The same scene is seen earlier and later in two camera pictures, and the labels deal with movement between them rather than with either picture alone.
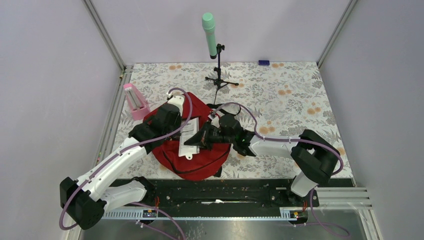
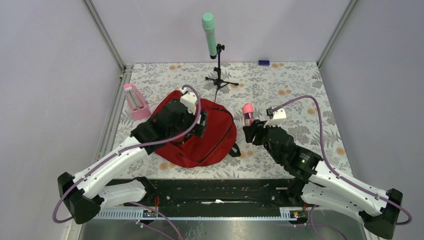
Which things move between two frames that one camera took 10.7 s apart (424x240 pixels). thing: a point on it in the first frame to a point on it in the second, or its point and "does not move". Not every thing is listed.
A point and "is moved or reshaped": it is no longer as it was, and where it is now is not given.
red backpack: [209, 163] is moved or reshaped
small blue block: [264, 62] does not move
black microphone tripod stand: [218, 82] does not move
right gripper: [202, 138] to [257, 127]
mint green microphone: [209, 26] does not move
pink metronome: [139, 107] does not move
